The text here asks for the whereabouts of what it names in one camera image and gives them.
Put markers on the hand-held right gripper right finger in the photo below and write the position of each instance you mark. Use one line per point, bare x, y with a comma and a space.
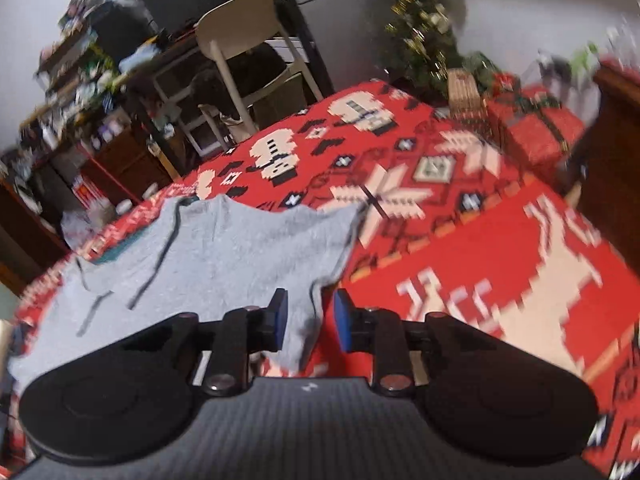
342, 322

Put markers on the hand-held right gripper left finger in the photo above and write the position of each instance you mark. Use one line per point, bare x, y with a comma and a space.
280, 317

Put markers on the grey sweater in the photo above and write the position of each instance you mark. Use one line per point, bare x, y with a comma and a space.
210, 255

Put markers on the red patterned blanket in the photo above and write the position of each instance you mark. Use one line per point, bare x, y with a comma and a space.
450, 240

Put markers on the green cutting mat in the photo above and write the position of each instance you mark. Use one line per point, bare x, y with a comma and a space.
107, 256

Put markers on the white pet bowl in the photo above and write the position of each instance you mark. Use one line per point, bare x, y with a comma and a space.
123, 206

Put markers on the white drawer unit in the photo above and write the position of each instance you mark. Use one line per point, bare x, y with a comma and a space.
197, 135

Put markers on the white plastic bag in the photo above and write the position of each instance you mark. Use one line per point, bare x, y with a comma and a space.
82, 227

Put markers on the brown wooden drawer cabinet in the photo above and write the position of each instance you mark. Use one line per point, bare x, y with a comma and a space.
125, 160

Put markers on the large red gift box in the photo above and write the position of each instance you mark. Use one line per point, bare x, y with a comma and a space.
535, 135

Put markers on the black desk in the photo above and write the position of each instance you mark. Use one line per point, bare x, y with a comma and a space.
175, 52

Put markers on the red gift box gold bow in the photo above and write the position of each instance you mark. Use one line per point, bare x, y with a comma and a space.
505, 84

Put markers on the green gift box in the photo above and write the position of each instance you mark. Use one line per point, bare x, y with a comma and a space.
480, 67

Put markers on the light blue folded cloth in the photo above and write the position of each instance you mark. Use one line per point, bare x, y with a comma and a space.
140, 57

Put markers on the beige plastic chair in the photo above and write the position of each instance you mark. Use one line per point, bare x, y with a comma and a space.
235, 25

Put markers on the small Christmas tree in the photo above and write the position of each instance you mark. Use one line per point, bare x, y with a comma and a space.
420, 35

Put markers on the grey refrigerator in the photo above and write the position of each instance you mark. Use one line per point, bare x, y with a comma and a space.
345, 20

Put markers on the wooden nightstand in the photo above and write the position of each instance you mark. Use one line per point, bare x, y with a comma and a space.
615, 160

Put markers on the black shelf rack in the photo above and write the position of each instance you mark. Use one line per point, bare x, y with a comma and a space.
60, 75

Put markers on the black computer tower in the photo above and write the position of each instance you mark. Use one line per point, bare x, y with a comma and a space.
120, 27

